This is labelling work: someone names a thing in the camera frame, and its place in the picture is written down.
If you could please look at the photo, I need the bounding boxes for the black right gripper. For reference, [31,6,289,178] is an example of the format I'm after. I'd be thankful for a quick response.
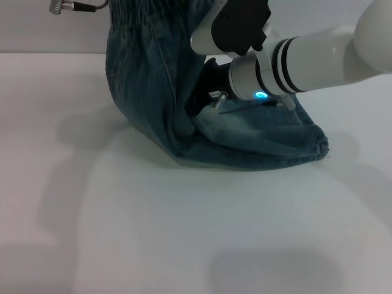
[185,58,235,117]

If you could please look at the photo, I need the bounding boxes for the blue denim shorts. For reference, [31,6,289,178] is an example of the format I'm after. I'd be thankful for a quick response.
[105,0,330,169]

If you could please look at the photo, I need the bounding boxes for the black cable with silver plug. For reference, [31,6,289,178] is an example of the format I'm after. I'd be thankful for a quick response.
[48,0,107,15]

